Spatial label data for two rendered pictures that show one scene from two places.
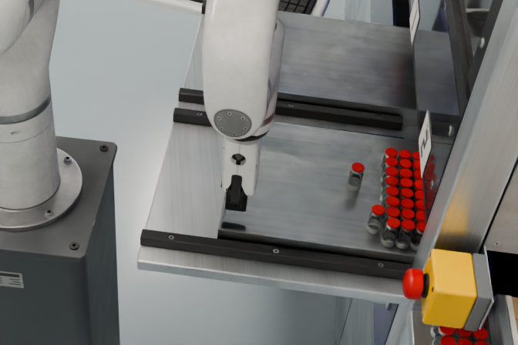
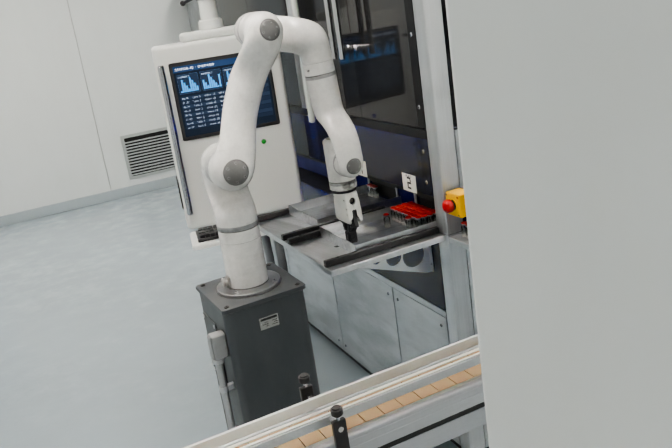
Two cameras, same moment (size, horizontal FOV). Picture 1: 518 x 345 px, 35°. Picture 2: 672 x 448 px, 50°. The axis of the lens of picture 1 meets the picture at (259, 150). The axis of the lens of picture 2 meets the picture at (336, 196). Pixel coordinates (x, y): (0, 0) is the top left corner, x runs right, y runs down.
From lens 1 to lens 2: 142 cm
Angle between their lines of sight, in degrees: 34
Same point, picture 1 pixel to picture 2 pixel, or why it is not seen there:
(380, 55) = not seen: hidden behind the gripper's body
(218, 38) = (337, 131)
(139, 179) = (215, 407)
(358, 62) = not seen: hidden behind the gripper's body
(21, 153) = (257, 246)
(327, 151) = (365, 225)
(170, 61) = (179, 355)
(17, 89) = (250, 208)
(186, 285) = not seen: hidden behind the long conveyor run
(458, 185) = (441, 159)
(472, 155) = (440, 142)
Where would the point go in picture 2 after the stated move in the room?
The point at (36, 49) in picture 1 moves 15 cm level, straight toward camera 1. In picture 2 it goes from (246, 194) to (280, 198)
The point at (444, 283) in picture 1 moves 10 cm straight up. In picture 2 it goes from (459, 193) to (456, 161)
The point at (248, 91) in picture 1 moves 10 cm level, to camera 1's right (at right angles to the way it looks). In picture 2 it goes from (356, 147) to (386, 140)
